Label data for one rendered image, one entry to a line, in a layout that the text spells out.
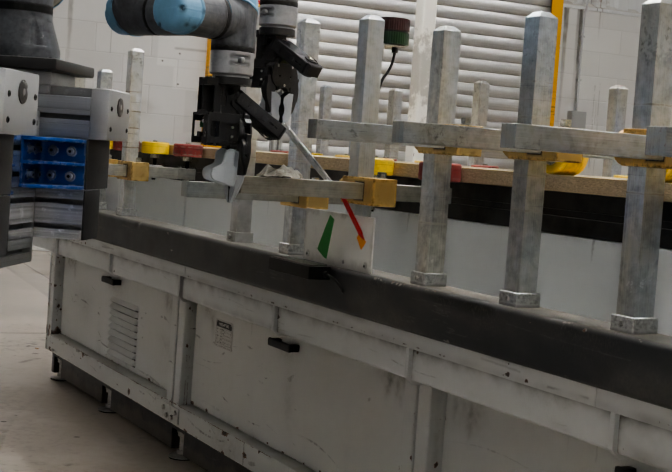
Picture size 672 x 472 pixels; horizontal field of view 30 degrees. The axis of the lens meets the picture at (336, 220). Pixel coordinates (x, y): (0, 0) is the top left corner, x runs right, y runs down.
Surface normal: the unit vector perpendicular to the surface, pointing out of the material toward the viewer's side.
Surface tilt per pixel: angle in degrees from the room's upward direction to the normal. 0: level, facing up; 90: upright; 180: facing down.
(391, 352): 90
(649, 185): 90
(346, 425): 90
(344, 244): 90
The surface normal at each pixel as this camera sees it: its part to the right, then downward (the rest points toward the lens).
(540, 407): -0.87, -0.04
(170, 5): -0.64, 0.00
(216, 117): 0.48, 0.08
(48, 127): -0.11, 0.04
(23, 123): 0.99, 0.07
